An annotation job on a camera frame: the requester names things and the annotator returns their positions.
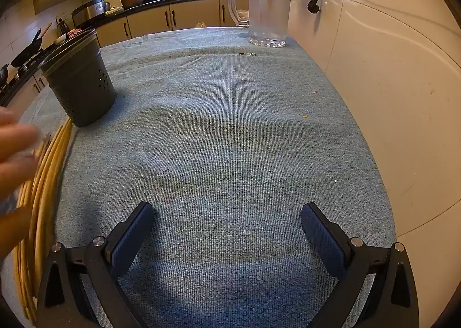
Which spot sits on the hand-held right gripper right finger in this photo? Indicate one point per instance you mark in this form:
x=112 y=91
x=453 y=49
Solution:
x=324 y=238

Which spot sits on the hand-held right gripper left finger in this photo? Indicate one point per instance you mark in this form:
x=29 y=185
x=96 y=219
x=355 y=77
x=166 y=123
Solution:
x=131 y=238

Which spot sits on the pile of wooden chopsticks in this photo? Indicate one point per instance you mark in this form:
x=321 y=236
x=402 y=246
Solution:
x=46 y=173

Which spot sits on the dark grey perforated utensil holder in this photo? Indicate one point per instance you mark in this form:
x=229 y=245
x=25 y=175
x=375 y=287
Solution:
x=81 y=86

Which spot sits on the person's left hand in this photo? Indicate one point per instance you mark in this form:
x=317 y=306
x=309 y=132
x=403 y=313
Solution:
x=14 y=148

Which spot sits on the blue-grey tablecloth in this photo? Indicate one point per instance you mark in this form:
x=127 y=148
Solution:
x=230 y=133

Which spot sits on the black wok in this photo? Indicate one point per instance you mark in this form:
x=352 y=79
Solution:
x=27 y=52

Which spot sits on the dark kettle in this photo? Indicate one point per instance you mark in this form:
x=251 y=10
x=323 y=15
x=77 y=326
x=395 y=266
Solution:
x=63 y=27

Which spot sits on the steel countertop appliance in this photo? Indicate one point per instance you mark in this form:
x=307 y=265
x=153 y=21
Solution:
x=88 y=13

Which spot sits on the cream kitchen base cabinets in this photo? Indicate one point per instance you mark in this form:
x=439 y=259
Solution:
x=194 y=13

